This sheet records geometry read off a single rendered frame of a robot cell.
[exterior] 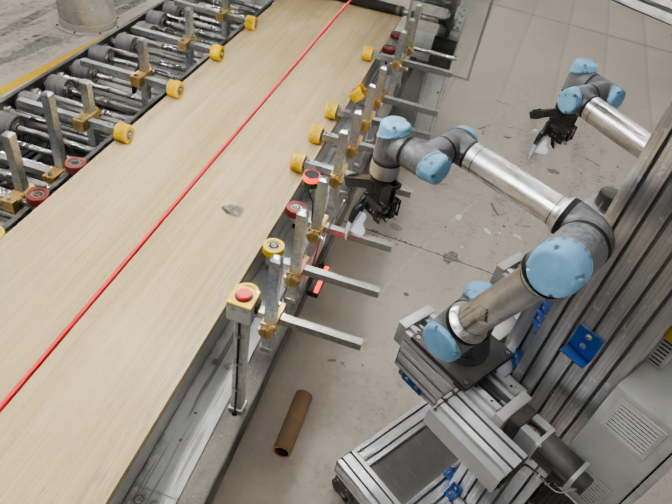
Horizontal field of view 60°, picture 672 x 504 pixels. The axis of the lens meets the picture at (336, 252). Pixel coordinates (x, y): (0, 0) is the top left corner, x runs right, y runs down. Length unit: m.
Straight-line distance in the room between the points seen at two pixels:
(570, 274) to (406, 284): 2.25
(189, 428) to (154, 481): 0.19
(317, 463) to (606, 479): 1.26
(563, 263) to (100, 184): 1.77
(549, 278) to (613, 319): 0.39
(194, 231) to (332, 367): 1.11
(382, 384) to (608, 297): 1.57
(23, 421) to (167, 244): 0.75
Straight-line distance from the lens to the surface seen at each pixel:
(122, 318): 1.93
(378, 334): 3.13
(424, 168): 1.37
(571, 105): 1.91
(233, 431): 1.91
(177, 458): 1.97
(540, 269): 1.26
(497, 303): 1.40
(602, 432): 1.77
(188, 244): 2.15
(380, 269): 3.48
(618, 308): 1.60
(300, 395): 2.74
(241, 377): 1.78
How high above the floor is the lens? 2.35
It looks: 42 degrees down
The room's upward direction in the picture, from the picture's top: 11 degrees clockwise
